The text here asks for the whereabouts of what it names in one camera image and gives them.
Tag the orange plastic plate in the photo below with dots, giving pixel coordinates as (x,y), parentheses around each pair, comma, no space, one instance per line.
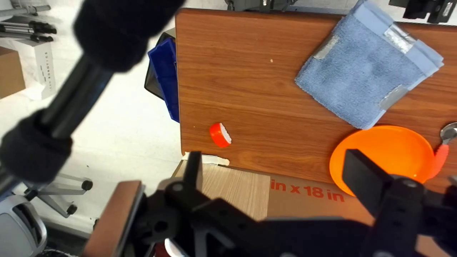
(386,147)

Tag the white carton box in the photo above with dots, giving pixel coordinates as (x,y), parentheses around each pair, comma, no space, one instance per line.
(43,66)

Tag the grey round bin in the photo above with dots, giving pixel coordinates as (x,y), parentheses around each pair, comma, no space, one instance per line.
(16,229)

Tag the small wooden side table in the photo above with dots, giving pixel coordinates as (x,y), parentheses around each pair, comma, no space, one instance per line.
(115,219)

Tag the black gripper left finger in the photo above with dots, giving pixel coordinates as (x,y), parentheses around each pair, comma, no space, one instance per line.
(193,172)

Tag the blue folded towel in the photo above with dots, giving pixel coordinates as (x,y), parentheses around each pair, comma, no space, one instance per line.
(366,72)

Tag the blue fabric bag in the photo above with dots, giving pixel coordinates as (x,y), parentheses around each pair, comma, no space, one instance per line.
(166,72)

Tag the grey tripod legs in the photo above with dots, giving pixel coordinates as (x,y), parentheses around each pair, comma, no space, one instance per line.
(23,29)

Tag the grey metal stand foot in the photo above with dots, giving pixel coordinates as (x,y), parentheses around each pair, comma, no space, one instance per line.
(62,195)

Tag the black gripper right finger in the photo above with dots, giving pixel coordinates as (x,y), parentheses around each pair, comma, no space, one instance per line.
(366,176)

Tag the small plain cardboard box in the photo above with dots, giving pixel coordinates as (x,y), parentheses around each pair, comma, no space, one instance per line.
(11,72)

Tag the small red tape roll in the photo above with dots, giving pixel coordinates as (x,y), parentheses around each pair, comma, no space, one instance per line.
(219,135)

